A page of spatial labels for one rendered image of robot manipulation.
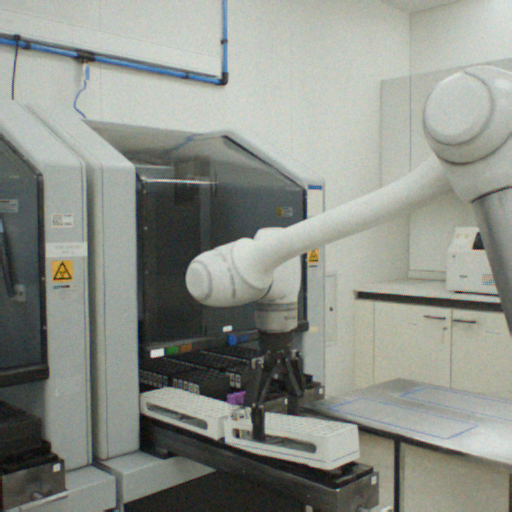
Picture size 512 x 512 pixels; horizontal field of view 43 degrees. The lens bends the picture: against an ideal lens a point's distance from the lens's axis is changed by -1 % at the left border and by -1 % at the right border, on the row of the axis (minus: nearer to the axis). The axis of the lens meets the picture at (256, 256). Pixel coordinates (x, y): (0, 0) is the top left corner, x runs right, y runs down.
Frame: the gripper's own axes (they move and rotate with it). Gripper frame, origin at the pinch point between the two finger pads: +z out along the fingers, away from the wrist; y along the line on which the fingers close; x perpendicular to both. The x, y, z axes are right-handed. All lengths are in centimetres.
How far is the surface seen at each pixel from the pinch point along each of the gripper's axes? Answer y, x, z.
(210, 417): -5.0, 15.5, 0.8
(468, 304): 233, 76, 3
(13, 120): -30, 58, -67
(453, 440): 29.6, -25.2, 5.0
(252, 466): -6.8, 0.4, 7.6
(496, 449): 30.5, -34.6, 5.0
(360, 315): 229, 145, 15
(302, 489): -6.7, -13.2, 8.5
